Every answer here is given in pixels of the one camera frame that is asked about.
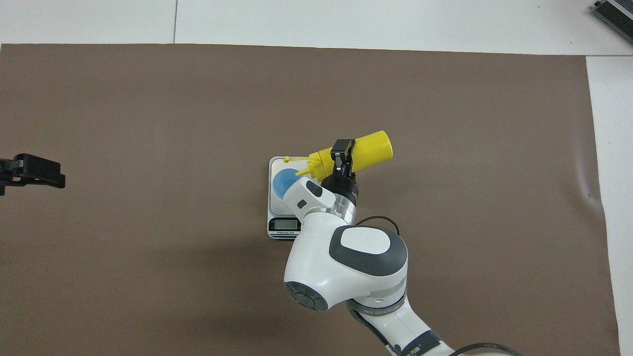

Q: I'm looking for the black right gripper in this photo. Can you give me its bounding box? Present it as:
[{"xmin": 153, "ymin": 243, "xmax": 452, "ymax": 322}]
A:
[{"xmin": 321, "ymin": 139, "xmax": 360, "ymax": 206}]

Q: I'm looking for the silver digital kitchen scale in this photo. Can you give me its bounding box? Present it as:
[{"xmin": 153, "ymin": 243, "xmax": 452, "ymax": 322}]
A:
[{"xmin": 268, "ymin": 157, "xmax": 327, "ymax": 241}]

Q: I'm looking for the grey finned metal device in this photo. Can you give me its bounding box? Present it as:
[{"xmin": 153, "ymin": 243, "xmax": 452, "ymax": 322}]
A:
[{"xmin": 592, "ymin": 0, "xmax": 633, "ymax": 33}]

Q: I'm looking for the light blue plastic cup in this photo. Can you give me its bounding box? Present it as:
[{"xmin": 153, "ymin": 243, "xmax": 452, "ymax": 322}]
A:
[{"xmin": 272, "ymin": 168, "xmax": 308, "ymax": 201}]

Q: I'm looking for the yellow squeeze seasoning bottle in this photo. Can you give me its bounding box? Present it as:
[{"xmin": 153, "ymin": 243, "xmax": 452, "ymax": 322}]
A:
[{"xmin": 284, "ymin": 130, "xmax": 394, "ymax": 184}]

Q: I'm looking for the brown table mat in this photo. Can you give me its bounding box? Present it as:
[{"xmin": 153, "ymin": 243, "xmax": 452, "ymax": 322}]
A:
[{"xmin": 0, "ymin": 44, "xmax": 621, "ymax": 356}]

